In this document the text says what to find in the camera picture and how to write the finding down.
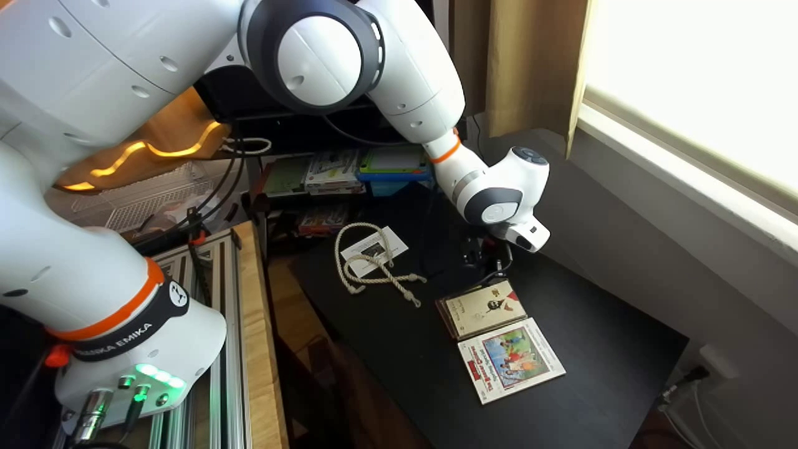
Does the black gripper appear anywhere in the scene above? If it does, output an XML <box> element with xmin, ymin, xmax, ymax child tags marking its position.
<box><xmin>463</xmin><ymin>235</ymin><xmax>516</xmax><ymax>289</ymax></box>

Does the Boxcar Children paperback book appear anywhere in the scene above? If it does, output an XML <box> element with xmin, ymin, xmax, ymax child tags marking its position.
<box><xmin>454</xmin><ymin>314</ymin><xmax>568</xmax><ymax>408</ymax></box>

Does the stack of books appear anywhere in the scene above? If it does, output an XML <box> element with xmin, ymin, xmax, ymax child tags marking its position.
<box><xmin>261</xmin><ymin>147</ymin><xmax>370</xmax><ymax>200</ymax></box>

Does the black low table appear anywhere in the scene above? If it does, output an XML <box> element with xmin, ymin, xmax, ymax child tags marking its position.
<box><xmin>285</xmin><ymin>134</ymin><xmax>694</xmax><ymax>449</ymax></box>

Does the blue game box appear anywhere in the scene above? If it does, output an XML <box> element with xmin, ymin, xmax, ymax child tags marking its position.
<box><xmin>357</xmin><ymin>144</ymin><xmax>437</xmax><ymax>200</ymax></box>

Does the dark red game box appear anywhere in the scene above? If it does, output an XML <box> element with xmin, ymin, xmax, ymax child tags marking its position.
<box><xmin>297</xmin><ymin>202</ymin><xmax>352</xmax><ymax>240</ymax></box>

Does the wide tan curtain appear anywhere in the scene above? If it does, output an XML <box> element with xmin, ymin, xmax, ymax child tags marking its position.
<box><xmin>452</xmin><ymin>0</ymin><xmax>600</xmax><ymax>161</ymax></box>

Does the light wooden board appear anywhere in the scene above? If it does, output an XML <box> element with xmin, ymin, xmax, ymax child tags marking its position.
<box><xmin>235</xmin><ymin>220</ymin><xmax>292</xmax><ymax>449</ymax></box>

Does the bright window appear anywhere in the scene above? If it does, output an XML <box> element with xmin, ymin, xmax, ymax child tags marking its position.
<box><xmin>572</xmin><ymin>0</ymin><xmax>798</xmax><ymax>259</ymax></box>

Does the pale textured mat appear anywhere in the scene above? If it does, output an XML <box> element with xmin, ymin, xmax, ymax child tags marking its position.
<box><xmin>45</xmin><ymin>158</ymin><xmax>251</xmax><ymax>240</ymax></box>

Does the white cable adapter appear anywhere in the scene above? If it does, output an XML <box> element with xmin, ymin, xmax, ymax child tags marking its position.
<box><xmin>340</xmin><ymin>228</ymin><xmax>411</xmax><ymax>282</ymax></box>

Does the black base cable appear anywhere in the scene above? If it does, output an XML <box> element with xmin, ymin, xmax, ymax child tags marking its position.
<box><xmin>132</xmin><ymin>134</ymin><xmax>276</xmax><ymax>282</ymax></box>

